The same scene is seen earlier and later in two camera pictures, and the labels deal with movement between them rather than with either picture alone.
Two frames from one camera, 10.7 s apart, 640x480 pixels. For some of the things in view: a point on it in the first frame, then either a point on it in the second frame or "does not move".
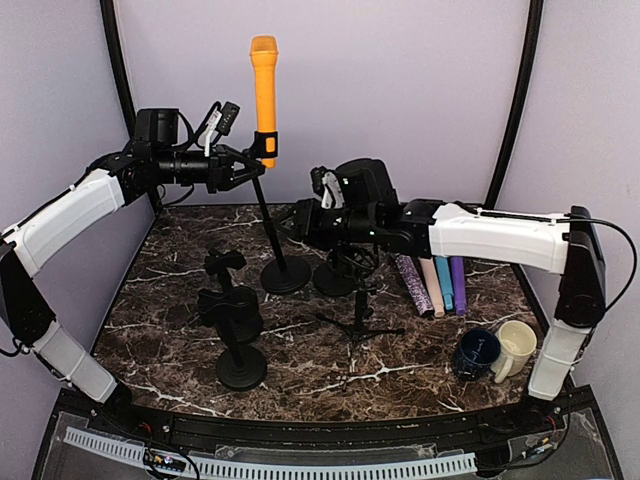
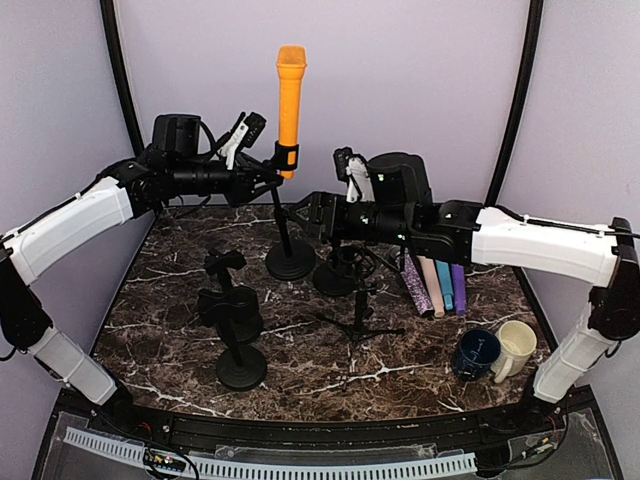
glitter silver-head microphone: (414, 285) does not move
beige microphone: (429, 271) does not move
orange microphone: (264, 50) → (290, 61)
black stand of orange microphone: (283, 275) → (289, 263)
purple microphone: (458, 282) does not move
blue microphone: (444, 272) does not move
